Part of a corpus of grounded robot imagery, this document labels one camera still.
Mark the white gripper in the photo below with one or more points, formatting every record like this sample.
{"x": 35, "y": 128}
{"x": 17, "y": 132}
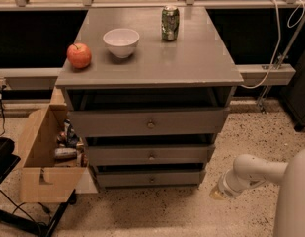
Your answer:
{"x": 225, "y": 185}

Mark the grey bottom drawer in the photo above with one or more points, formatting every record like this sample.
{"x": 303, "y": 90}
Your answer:
{"x": 151, "y": 178}

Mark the grey drawer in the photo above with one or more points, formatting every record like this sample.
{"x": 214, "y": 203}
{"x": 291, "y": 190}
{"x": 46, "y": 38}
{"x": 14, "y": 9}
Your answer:
{"x": 113, "y": 123}
{"x": 151, "y": 178}
{"x": 149, "y": 154}

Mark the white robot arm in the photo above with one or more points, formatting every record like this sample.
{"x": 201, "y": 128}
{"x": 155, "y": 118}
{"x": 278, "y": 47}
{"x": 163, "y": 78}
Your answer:
{"x": 290, "y": 207}

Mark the grey middle drawer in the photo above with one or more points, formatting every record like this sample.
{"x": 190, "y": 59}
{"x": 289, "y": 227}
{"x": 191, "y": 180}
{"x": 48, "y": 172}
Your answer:
{"x": 149, "y": 154}

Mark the grey top drawer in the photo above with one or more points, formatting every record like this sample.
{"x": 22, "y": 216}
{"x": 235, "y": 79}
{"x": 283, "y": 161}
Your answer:
{"x": 113, "y": 123}

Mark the grey wooden drawer cabinet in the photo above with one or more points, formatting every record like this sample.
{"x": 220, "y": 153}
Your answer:
{"x": 131, "y": 97}

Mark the dark cabinet at right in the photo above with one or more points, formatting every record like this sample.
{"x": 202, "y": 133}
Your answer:
{"x": 293, "y": 95}

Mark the dark snack bag in box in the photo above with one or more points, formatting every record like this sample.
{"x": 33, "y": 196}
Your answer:
{"x": 67, "y": 136}

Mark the silver can in box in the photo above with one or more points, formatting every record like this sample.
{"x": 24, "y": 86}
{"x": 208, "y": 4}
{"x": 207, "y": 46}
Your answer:
{"x": 65, "y": 153}

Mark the cardboard box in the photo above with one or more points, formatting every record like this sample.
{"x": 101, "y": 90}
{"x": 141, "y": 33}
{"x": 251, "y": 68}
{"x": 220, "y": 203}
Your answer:
{"x": 42, "y": 180}

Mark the white ceramic bowl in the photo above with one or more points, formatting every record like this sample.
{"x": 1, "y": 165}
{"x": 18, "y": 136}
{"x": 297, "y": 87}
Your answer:
{"x": 121, "y": 42}

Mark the green soda can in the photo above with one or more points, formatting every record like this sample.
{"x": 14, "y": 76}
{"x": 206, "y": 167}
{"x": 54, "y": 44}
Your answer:
{"x": 170, "y": 22}

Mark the red apple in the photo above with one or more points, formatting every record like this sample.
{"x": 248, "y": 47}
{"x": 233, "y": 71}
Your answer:
{"x": 79, "y": 55}

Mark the grey metal railing frame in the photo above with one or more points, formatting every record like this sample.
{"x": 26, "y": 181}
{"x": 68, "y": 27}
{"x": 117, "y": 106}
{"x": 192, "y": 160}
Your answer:
{"x": 27, "y": 76}

